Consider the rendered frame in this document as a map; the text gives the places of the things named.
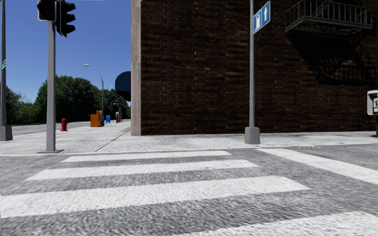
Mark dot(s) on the white box on a post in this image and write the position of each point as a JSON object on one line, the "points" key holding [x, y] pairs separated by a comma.
{"points": [[372, 103]]}

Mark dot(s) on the blue letter box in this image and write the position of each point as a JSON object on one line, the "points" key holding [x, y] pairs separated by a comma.
{"points": [[108, 119]]}

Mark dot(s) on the grey street lamp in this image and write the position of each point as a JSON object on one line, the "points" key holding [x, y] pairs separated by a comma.
{"points": [[102, 88]]}

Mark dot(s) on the orange box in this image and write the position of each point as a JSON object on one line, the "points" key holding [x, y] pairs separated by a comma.
{"points": [[95, 120]]}

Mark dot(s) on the dark brick building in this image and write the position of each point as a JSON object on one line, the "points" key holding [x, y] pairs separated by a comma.
{"points": [[195, 73]]}

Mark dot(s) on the sign on a post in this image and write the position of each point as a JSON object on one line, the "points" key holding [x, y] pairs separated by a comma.
{"points": [[3, 88], [252, 88]]}

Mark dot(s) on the red fire hydrant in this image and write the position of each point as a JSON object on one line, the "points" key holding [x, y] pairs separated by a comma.
{"points": [[63, 124]]}

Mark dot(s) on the trees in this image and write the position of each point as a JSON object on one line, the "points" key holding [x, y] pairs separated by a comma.
{"points": [[73, 100]]}

